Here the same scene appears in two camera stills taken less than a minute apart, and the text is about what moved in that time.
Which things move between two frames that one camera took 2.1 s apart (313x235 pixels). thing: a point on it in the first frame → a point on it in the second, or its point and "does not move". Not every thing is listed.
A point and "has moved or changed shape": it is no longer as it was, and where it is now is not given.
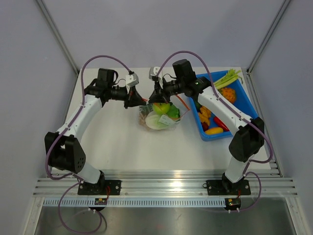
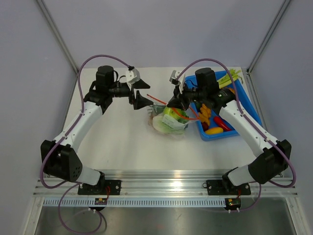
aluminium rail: [142, 184] does not move
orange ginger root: [204, 114] does not move
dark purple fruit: [205, 126] does not move
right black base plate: [215, 187] does not move
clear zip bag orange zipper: [163, 116] has moved or changed shape
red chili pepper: [221, 124] does not move
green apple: [161, 108] → [177, 112]
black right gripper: [160, 95] → [178, 100]
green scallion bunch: [146, 108] → [159, 108]
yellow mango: [213, 130] does not move
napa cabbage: [156, 121] → [170, 124]
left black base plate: [105, 187] does not move
